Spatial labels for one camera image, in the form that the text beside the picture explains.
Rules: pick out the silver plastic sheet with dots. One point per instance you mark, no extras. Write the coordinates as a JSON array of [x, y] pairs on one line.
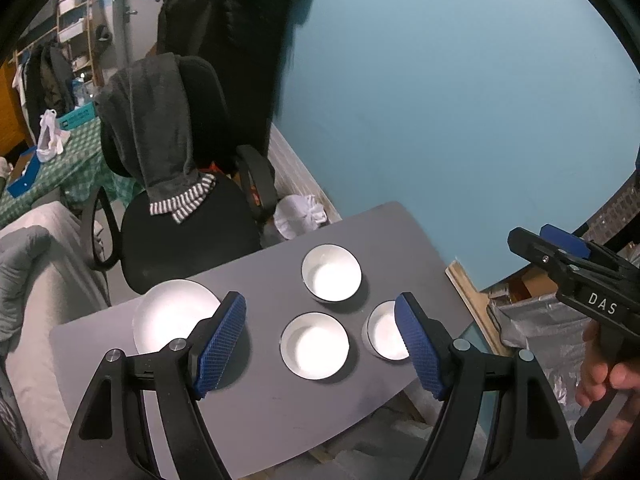
[[535, 325]]

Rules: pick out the wooden board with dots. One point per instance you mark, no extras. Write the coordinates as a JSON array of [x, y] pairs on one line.
[[470, 295]]

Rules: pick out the black office chair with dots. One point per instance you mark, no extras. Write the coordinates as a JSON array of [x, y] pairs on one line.
[[190, 230]]

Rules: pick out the wooden wardrobe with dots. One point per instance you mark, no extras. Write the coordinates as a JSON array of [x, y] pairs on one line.
[[10, 120]]

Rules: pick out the white plastic bag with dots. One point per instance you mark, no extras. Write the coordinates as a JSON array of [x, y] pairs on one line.
[[297, 215], [50, 135]]

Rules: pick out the person's right hand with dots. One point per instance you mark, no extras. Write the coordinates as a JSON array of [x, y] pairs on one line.
[[592, 375]]

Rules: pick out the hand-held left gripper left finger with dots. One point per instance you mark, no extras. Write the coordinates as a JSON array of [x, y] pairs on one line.
[[220, 345]]

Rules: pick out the black hanging coats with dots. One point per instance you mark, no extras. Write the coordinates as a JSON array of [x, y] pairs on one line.
[[225, 35]]

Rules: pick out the wooden shelf unit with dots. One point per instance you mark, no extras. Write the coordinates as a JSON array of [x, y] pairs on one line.
[[70, 7]]

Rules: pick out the grey hoodie striped hem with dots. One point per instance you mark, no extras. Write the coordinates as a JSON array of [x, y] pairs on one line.
[[150, 125]]

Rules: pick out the grey duvet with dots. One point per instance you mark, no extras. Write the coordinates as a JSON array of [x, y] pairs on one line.
[[20, 280]]

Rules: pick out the green checkered tablecloth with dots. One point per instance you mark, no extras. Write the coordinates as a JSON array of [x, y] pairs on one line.
[[75, 160]]

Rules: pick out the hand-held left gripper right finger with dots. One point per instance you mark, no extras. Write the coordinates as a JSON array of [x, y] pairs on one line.
[[417, 345]]

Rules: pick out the blue cardboard box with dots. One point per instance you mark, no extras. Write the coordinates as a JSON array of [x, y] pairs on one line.
[[22, 175]]

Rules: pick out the brown cardboard box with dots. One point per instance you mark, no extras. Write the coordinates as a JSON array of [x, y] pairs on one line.
[[525, 287]]

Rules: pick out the dark clothes on rack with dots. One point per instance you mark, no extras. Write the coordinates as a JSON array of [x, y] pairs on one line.
[[52, 75]]

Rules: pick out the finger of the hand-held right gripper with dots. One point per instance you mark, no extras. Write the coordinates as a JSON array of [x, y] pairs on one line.
[[565, 240], [537, 255]]

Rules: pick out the white round plate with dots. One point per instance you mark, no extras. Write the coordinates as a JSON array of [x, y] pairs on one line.
[[165, 315]]

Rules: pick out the orange brown object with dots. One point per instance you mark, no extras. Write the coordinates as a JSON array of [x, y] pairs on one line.
[[256, 195]]

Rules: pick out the white bowl black rim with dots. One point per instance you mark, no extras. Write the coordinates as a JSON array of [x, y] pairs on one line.
[[382, 332], [314, 347], [330, 277]]

